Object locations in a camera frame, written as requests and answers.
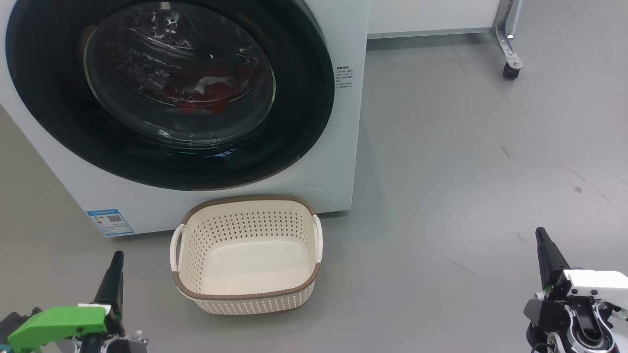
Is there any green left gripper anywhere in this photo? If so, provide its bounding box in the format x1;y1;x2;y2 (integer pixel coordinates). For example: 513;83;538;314
7;251;125;353

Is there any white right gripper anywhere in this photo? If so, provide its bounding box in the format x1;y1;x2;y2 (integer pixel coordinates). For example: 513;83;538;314
523;227;628;344

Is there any black-rimmed glass washer door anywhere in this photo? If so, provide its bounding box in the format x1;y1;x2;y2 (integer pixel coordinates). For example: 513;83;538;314
5;0;336;192

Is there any red and white jersey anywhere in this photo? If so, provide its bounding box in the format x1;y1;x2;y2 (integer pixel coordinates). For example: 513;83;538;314
159;74;257;116

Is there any cream perforated laundry basket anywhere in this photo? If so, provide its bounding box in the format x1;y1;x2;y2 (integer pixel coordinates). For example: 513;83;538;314
170;194;323;315

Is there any white front-load washing machine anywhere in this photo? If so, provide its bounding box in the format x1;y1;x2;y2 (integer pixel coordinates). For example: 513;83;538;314
0;0;371;239

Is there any stainless steel washing machine drum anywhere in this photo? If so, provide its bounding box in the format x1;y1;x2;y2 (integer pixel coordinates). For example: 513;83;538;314
84;2;276;147

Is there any blue energy label sticker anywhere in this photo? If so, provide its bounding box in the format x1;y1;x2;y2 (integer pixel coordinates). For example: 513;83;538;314
86;209;134;238

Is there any white partition panel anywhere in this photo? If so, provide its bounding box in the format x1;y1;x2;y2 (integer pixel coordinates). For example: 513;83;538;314
367;0;502;40

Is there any small text sticker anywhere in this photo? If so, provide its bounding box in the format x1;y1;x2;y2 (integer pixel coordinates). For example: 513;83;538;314
336;65;354;97

